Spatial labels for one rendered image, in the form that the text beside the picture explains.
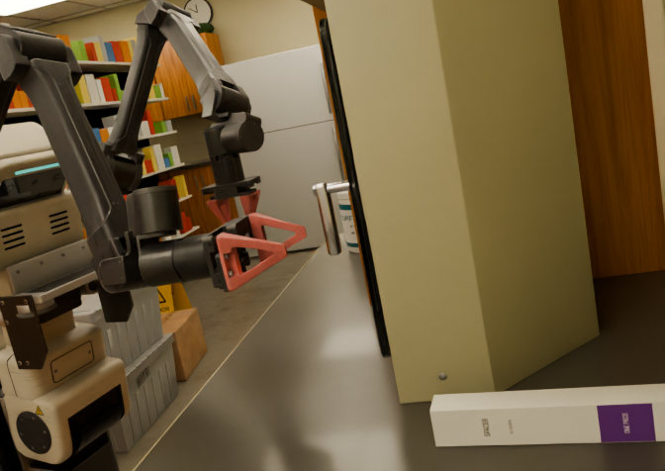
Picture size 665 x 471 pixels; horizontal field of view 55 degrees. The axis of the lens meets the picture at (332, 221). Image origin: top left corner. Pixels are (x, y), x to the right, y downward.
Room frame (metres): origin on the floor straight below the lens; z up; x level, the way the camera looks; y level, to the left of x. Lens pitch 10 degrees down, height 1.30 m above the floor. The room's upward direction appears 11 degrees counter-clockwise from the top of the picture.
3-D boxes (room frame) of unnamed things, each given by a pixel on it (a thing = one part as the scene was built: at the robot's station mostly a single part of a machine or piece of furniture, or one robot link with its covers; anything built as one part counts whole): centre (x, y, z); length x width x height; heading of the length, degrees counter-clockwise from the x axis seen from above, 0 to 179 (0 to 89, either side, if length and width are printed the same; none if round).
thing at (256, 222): (0.82, 0.09, 1.14); 0.09 x 0.07 x 0.07; 77
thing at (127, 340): (2.86, 1.16, 0.49); 0.60 x 0.42 x 0.33; 166
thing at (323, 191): (0.76, -0.01, 1.17); 0.05 x 0.03 x 0.10; 76
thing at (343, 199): (1.52, -0.09, 1.02); 0.13 x 0.13 x 0.15
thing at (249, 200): (1.22, 0.17, 1.14); 0.07 x 0.07 x 0.09; 77
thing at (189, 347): (3.46, 1.06, 0.14); 0.41 x 0.32 x 0.28; 172
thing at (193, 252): (0.80, 0.16, 1.14); 0.10 x 0.07 x 0.07; 167
